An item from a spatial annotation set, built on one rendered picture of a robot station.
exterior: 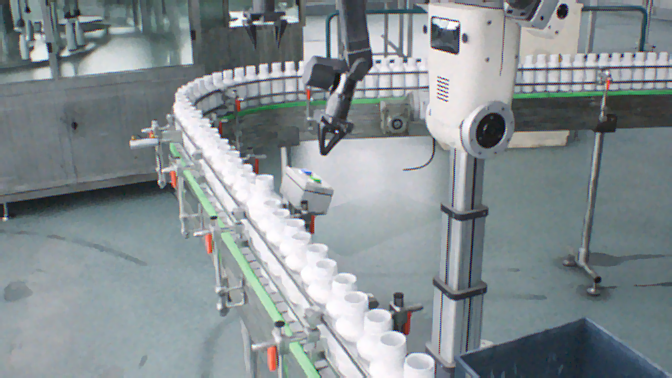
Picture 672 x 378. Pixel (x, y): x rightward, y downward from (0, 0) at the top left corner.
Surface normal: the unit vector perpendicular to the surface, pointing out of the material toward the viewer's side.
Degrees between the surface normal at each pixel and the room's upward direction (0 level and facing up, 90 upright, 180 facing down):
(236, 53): 90
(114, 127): 90
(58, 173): 90
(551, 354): 90
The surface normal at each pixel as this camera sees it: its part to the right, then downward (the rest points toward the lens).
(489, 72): 0.38, 0.49
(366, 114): 0.08, 0.36
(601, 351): -0.92, 0.15
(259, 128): 0.62, 0.26
